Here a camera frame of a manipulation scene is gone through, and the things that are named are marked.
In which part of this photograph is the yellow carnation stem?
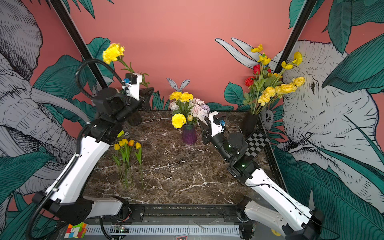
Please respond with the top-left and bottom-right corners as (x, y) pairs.
(103, 43), (150, 88)

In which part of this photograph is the brown ribbed glass vase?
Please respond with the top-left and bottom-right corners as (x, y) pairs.
(127, 112), (143, 127)

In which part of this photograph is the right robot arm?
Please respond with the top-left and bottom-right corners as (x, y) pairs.
(199, 118), (325, 240)

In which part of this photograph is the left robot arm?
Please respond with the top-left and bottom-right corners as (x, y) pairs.
(26, 59), (154, 240)

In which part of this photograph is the black vase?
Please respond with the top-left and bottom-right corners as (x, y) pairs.
(240, 111), (259, 137)

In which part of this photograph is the white purple hydrangea bunch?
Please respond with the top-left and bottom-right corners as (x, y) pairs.
(169, 92), (210, 126)

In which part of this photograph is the red yellow cube block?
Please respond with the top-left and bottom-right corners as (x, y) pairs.
(117, 130), (125, 138)

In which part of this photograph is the checkerboard calibration plate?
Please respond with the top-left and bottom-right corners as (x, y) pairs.
(245, 130), (270, 157)

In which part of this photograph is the yellow flower bouquet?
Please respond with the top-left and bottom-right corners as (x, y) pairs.
(243, 52), (305, 115)

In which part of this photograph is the rubiks cube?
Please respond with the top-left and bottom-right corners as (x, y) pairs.
(64, 223), (88, 239)

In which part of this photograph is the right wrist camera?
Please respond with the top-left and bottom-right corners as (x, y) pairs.
(209, 111), (226, 137)

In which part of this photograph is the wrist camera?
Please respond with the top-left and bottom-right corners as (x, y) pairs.
(123, 73), (143, 101)
(209, 111), (226, 137)

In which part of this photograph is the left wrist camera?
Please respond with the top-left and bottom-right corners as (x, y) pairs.
(123, 73), (143, 101)

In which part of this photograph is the black left frame post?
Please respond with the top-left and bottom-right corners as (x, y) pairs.
(49, 0), (108, 89)

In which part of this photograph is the black frame post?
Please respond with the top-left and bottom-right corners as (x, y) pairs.
(49, 0), (108, 89)
(274, 0), (317, 73)

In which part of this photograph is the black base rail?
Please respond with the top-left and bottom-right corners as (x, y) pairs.
(59, 203), (304, 224)

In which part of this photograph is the white ribbed cable duct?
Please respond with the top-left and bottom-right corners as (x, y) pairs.
(105, 225), (240, 237)

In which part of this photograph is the black right frame post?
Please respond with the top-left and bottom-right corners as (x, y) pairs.
(274, 0), (317, 73)

